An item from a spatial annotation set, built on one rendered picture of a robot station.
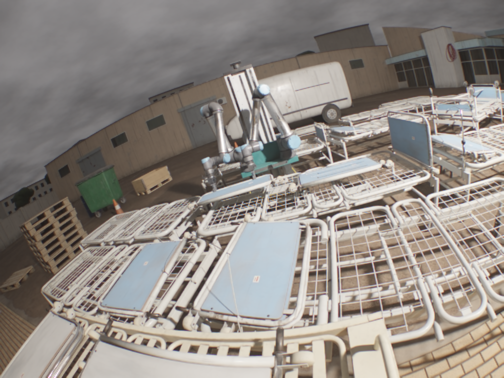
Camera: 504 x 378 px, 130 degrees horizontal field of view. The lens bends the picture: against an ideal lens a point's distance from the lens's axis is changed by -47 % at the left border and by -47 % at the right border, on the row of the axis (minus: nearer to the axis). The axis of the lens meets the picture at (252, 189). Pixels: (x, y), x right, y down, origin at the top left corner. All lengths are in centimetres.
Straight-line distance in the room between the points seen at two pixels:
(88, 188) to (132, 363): 714
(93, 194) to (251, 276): 702
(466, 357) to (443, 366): 14
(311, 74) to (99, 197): 886
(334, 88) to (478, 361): 929
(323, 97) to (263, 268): 865
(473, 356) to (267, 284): 119
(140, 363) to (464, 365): 141
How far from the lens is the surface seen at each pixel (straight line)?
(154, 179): 775
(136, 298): 135
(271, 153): 259
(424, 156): 196
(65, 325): 139
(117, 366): 89
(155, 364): 78
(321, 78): 944
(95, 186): 760
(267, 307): 89
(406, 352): 135
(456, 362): 139
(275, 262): 107
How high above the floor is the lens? 122
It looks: 18 degrees down
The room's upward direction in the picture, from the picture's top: 19 degrees counter-clockwise
